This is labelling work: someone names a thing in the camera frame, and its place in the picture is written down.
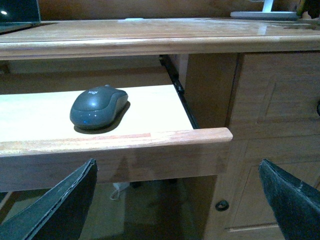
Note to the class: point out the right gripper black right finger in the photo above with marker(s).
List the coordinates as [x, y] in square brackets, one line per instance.
[295, 204]

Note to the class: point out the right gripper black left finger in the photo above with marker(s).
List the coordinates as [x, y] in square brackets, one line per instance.
[60, 214]

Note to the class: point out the dark grey computer mouse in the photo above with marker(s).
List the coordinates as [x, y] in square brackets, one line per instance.
[98, 107]

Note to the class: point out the wooden pull-out keyboard tray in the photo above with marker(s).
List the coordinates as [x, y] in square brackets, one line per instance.
[152, 140]

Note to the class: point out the black round cabinet knob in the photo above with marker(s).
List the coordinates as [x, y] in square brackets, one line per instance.
[222, 205]

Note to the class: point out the wooden desk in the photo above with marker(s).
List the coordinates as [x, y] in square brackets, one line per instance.
[259, 79]

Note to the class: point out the grey open laptop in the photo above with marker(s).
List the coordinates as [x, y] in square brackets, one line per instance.
[18, 14]

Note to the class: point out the black right drawer slide rail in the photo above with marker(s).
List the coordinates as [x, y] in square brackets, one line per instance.
[174, 76]

